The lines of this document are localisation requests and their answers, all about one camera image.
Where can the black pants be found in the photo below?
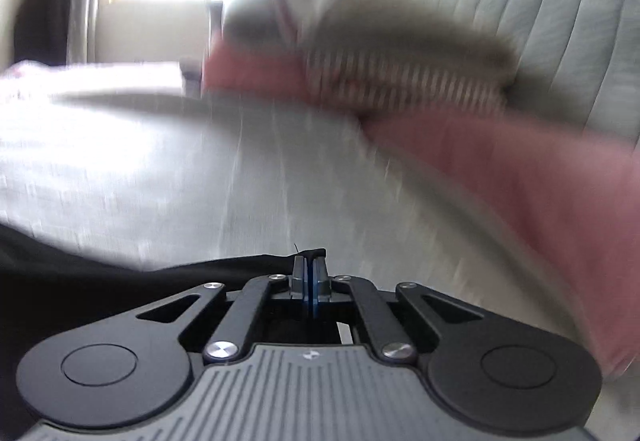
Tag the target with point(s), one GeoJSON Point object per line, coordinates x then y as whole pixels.
{"type": "Point", "coordinates": [75, 281]}

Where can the striped grey clothing pile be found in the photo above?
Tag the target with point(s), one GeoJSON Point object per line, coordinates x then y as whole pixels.
{"type": "Point", "coordinates": [400, 46]}

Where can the grey quilted bedspread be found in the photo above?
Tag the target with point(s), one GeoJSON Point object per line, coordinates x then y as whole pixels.
{"type": "Point", "coordinates": [200, 171]}

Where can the grey padded headboard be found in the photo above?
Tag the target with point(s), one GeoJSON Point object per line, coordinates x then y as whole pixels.
{"type": "Point", "coordinates": [575, 31]}

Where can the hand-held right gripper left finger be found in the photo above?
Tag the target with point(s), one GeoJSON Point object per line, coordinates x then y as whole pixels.
{"type": "Point", "coordinates": [299, 282]}

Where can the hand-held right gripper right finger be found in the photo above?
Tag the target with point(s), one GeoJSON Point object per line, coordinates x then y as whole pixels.
{"type": "Point", "coordinates": [319, 282]}

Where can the pink blanket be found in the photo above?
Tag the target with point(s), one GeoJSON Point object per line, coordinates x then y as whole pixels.
{"type": "Point", "coordinates": [550, 201]}

